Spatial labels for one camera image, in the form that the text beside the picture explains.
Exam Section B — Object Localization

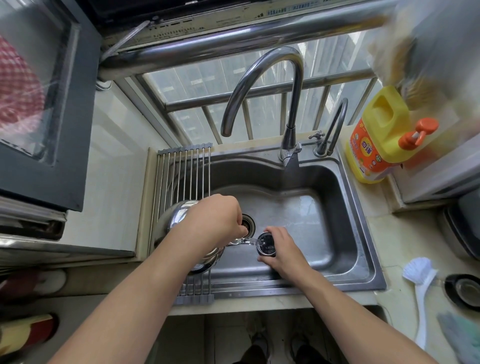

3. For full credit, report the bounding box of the person's right hand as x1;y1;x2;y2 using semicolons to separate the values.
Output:
258;226;312;280

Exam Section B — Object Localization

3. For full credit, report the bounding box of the person's left hand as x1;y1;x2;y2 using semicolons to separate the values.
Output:
170;194;244;260

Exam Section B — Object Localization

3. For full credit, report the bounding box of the black cup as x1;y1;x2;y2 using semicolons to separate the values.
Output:
257;232;279;258

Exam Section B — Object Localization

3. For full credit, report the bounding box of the stainless steel kettle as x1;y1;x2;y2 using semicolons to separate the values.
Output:
153;200;260;274

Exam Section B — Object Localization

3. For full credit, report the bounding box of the person's right forearm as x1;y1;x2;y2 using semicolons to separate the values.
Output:
289;262;440;364

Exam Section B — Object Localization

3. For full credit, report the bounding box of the person's left forearm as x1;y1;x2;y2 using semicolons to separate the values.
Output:
48;232;222;364

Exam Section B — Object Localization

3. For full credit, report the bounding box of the stainless steel sink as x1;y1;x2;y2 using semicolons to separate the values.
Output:
175;154;388;298

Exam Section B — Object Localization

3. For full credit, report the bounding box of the roll-up steel drying rack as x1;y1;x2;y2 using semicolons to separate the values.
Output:
149;142;216;307

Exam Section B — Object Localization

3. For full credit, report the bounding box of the person's left shoe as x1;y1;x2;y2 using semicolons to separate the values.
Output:
247;330;271;358

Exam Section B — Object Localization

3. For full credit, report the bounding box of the person's shoe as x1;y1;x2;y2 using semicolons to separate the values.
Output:
247;330;271;358
289;330;313;355

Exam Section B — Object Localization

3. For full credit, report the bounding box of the person's right shoe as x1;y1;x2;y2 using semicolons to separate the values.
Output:
289;330;313;355

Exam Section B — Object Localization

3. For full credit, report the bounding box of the steel window railing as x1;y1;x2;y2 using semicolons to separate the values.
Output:
134;68;380;151

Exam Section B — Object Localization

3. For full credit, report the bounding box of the tall chrome gooseneck faucet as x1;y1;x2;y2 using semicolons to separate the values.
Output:
220;46;305;168

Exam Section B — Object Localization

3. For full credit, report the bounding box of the small chrome faucet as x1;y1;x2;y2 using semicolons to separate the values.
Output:
308;98;349;158

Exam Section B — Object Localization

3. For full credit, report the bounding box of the white dish brush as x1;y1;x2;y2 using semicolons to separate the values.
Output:
402;257;440;352

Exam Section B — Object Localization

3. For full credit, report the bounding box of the yellow detergent bottle orange pump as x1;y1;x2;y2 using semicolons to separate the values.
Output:
344;85;440;185

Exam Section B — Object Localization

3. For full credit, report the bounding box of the thick steel pipe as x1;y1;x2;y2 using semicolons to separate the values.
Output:
98;0;399;82

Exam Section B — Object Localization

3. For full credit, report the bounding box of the dark grey cabinet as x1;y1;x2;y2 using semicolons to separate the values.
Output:
0;0;103;213

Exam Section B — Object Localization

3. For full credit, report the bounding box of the black round lid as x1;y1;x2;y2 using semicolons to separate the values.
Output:
444;274;480;314

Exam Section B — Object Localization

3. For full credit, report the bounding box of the grey appliance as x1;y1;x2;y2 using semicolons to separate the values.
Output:
438;187;480;260

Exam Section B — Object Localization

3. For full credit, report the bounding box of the green cloth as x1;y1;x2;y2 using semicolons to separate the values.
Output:
436;311;480;364

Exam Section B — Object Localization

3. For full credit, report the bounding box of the red and yellow bottle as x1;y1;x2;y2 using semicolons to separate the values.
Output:
0;313;59;358

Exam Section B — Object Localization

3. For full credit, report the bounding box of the clear plastic bag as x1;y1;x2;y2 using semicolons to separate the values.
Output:
367;0;480;110

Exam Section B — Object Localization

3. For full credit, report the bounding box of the red checked cloth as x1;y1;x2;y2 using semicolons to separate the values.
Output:
0;35;46;131

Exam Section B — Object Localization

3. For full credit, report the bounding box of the clear plastic hose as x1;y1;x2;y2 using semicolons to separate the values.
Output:
100;20;151;58

